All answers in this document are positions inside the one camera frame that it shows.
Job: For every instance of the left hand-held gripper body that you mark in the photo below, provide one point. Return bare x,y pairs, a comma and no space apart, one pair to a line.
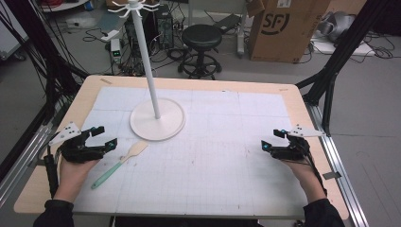
78,151

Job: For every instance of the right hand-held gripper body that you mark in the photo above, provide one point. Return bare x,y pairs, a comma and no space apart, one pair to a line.
293,151

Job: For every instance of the white hook rack stand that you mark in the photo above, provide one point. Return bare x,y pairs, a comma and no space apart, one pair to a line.
157,121

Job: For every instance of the person's left hand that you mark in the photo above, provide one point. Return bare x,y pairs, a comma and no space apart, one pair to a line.
71,179

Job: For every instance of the person's right hand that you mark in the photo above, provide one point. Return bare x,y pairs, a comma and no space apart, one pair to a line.
307,179

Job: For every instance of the grey tape piece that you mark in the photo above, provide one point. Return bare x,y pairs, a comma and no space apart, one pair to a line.
332,175

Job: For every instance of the white grid mat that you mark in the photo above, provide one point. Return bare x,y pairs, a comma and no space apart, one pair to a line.
205,157

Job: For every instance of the white device with green display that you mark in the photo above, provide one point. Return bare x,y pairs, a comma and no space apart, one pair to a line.
115,50

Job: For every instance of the white power strip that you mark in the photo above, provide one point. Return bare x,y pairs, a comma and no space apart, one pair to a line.
110,35

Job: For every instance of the brown cardboard box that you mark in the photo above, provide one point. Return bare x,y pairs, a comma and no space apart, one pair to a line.
283,31

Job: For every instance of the white flat board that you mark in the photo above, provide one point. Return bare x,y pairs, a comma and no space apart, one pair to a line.
343,47

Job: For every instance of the grey bag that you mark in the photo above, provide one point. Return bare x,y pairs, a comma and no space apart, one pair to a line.
337,26

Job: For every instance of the black computer tower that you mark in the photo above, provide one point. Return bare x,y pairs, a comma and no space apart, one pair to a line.
165,28

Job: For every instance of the black round stool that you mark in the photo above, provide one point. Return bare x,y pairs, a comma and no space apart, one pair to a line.
201,36

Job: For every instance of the aluminium rail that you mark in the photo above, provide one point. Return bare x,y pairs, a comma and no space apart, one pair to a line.
340,170
22,164

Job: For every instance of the black metal frame stand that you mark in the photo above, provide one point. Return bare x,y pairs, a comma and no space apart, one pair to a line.
50,69
334,66

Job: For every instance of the white metal stand post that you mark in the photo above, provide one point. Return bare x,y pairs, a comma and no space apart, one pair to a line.
242,31

